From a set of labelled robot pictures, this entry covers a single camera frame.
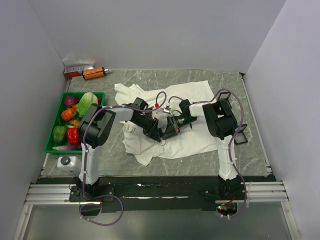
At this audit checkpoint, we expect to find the black frame stand far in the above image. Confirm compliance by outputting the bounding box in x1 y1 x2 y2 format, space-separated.
217 91 232 104

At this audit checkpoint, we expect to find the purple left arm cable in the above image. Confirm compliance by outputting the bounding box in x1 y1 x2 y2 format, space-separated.
79 91 168 227

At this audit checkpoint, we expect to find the red white carton box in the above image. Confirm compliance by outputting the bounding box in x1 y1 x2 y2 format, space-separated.
63 64 95 79

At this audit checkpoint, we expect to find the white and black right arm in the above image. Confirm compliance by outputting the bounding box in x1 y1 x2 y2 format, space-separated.
162 99 241 200

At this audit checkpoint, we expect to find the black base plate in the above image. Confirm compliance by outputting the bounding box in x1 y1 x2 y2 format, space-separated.
68 176 247 213

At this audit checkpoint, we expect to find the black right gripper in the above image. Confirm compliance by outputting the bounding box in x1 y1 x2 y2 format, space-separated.
162 115 197 141

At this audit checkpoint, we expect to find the red toy pepper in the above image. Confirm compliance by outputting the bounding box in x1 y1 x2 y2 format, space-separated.
66 127 81 145

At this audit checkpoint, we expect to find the purple toy eggplant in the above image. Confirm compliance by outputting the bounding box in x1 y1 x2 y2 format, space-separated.
52 143 82 151

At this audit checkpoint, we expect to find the purple toy onion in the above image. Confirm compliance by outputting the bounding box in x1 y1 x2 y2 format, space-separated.
63 95 78 108

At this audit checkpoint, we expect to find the green toy lettuce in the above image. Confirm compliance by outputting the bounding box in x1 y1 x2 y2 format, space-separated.
76 92 99 117

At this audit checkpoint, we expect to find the black frame stand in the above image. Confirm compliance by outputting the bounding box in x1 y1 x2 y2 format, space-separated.
234 123 249 146
217 91 232 104

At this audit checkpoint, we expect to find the orange toy pumpkin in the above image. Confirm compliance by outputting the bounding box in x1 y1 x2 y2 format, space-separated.
60 108 75 122

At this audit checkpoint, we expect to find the orange cylindrical tool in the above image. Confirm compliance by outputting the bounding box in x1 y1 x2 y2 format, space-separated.
82 67 109 81

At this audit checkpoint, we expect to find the black frame stand near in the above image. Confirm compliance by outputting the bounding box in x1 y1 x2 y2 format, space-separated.
234 123 249 146

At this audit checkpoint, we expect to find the green plastic tray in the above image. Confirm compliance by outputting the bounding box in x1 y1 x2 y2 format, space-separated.
44 92 105 155

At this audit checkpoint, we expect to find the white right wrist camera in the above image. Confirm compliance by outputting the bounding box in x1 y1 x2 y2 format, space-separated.
163 106 172 115

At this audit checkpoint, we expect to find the white garment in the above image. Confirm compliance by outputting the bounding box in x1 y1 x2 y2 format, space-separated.
114 80 217 166

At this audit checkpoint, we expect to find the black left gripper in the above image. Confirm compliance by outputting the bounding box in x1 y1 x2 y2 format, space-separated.
132 115 161 143

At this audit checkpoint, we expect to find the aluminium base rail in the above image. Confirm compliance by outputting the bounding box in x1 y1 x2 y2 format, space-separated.
24 181 289 205

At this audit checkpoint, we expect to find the green toy pepper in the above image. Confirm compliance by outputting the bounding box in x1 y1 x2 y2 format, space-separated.
52 125 67 145

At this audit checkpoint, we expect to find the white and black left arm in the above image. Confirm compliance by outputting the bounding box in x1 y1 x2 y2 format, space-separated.
77 98 163 201

